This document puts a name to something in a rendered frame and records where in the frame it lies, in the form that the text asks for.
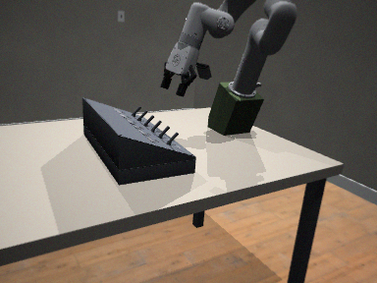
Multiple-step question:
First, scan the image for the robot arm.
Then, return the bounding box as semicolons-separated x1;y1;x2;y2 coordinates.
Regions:
179;0;296;98

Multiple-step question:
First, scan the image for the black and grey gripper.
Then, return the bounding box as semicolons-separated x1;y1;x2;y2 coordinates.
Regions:
161;41;199;97

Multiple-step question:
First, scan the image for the light grey switch panel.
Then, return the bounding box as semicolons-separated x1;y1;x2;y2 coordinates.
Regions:
82;97;196;185

